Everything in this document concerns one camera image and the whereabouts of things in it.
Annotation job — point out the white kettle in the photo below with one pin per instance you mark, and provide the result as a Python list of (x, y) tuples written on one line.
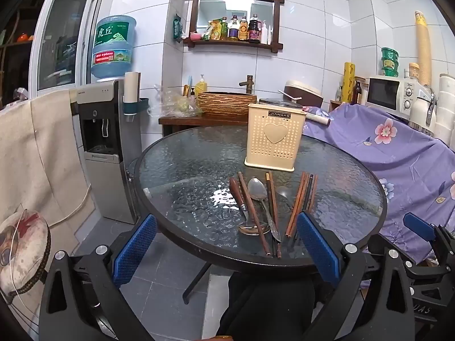
[(417, 113)]

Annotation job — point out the cream plastic utensil holder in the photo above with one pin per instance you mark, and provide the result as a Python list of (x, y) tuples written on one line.
[(273, 149)]

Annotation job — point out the green instant noodle bowl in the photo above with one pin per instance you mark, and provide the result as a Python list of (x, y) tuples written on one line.
[(389, 63), (389, 52), (389, 73)]

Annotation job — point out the paper cup dispenser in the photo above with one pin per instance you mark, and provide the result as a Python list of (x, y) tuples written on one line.
[(131, 85)]

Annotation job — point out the wooden vanity counter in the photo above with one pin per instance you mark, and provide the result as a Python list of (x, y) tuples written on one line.
[(185, 122)]

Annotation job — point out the plain black chopstick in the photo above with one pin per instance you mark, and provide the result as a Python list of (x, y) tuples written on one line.
[(308, 191)]

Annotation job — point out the stack of white paper bowls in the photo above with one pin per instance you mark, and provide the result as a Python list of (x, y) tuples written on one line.
[(446, 106)]

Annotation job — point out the black chopstick with gold band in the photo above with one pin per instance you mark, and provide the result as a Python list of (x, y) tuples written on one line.
[(268, 184)]

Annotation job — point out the round glass table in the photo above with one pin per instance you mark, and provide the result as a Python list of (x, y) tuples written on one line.
[(199, 170)]

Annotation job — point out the beige cloth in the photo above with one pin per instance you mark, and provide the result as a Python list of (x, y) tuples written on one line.
[(35, 149)]

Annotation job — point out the white microwave oven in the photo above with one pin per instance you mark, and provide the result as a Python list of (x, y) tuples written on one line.
[(382, 94)]

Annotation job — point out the person's dark trousers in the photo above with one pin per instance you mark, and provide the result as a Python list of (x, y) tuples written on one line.
[(266, 309)]

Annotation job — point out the white and brown rice cooker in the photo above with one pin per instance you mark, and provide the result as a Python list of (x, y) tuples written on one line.
[(305, 94)]

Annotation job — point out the bronze faucet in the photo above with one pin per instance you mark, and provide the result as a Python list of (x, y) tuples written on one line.
[(248, 85)]

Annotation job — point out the row of condiment bottles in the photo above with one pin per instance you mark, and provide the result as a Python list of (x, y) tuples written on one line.
[(254, 30)]

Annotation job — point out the brown glass bottle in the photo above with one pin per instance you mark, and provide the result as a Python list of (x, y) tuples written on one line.
[(356, 94)]

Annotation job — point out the brown wooden chopstick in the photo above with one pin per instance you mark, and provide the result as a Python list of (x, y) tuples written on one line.
[(273, 199), (301, 202), (295, 202)]

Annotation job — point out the blue water bottle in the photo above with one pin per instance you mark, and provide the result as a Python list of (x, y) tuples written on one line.
[(113, 53)]

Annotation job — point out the wooden framed mirror shelf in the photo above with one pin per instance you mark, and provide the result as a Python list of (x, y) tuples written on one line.
[(193, 17)]

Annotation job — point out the long dark brown chopstick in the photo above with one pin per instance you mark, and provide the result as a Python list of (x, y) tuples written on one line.
[(248, 202)]

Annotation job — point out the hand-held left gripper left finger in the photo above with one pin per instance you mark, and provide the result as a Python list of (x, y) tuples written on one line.
[(135, 247)]

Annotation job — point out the light blue toothbrush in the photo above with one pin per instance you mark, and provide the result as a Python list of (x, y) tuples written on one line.
[(189, 81)]

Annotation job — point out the jar with cream lid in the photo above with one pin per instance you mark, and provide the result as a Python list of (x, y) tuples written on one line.
[(413, 71)]

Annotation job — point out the green hanging packet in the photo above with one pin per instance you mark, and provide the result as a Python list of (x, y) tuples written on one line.
[(177, 28)]

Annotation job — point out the round printed cushion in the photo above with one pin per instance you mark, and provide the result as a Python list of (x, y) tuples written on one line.
[(21, 255)]

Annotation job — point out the yellow soap dispenser bottle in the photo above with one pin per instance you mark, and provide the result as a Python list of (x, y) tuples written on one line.
[(201, 87)]

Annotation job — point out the tall cream paper cup stack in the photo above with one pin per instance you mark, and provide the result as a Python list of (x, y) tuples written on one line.
[(423, 53)]

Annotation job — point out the grey water dispenser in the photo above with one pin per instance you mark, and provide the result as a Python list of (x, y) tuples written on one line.
[(106, 170)]

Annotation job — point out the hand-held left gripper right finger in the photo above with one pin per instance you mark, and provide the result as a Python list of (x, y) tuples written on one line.
[(320, 248)]

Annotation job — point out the clear plastic bag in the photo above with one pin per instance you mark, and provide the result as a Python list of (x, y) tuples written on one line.
[(170, 103)]

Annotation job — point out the yellow roll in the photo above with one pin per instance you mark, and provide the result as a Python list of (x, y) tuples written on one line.
[(348, 81)]

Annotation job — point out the large metal spoon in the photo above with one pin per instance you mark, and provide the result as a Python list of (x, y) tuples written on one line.
[(256, 190)]

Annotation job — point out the aluminium framed window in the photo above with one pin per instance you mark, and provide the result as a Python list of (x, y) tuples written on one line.
[(64, 42)]

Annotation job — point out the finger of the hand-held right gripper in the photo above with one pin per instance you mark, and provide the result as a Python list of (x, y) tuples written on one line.
[(426, 272), (419, 225)]

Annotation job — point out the woven pattern wash basin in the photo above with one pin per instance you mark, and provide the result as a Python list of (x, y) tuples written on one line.
[(224, 104)]

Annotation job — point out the purple floral cloth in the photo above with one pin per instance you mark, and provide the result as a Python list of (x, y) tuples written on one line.
[(391, 156)]

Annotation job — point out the pink small container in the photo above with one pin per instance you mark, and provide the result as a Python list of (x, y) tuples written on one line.
[(195, 37)]

